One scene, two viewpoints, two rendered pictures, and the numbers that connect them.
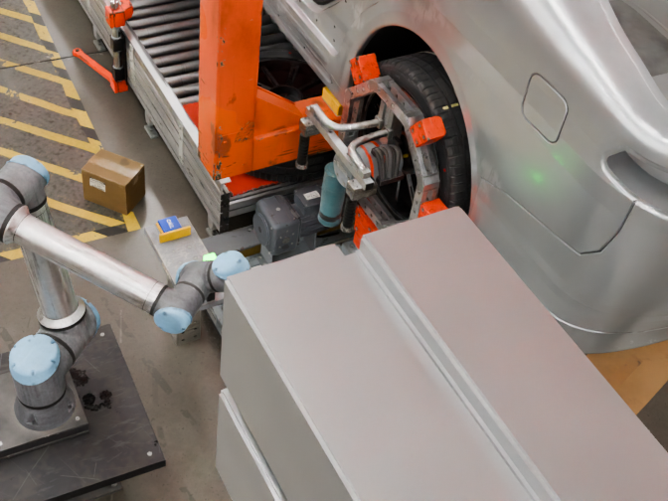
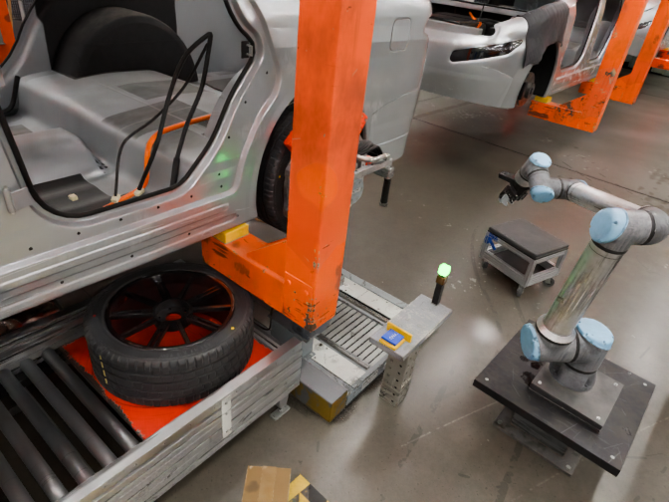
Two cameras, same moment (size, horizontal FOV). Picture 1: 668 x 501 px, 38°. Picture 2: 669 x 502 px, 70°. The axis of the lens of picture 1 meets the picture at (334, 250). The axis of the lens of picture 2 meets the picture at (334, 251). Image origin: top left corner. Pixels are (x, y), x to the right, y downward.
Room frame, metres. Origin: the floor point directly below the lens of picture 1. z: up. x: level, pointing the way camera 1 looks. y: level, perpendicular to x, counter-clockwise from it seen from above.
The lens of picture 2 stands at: (3.24, 1.93, 1.79)
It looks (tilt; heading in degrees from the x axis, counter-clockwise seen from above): 32 degrees down; 251
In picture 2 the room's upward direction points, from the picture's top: 7 degrees clockwise
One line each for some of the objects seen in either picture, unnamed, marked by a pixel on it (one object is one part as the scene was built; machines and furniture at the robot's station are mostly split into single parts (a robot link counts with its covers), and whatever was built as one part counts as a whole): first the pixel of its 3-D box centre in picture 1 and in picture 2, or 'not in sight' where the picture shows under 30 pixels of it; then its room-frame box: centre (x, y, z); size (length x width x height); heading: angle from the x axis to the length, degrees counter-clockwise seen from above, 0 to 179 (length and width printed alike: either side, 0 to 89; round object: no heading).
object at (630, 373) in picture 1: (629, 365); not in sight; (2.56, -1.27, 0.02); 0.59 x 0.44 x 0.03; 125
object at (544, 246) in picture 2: not in sight; (520, 256); (1.13, -0.31, 0.17); 0.43 x 0.36 x 0.34; 106
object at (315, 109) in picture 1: (348, 107); not in sight; (2.61, 0.03, 1.03); 0.19 x 0.18 x 0.11; 125
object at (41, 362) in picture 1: (39, 368); (585, 343); (1.72, 0.84, 0.54); 0.17 x 0.15 x 0.18; 166
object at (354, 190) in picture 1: (361, 187); (383, 169); (2.35, -0.06, 0.93); 0.09 x 0.05 x 0.05; 125
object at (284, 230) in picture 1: (305, 227); (291, 311); (2.80, 0.13, 0.26); 0.42 x 0.18 x 0.35; 125
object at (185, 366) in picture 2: (283, 112); (174, 327); (3.35, 0.31, 0.39); 0.66 x 0.66 x 0.24
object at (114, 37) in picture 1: (117, 47); not in sight; (3.75, 1.17, 0.30); 0.09 x 0.05 x 0.50; 35
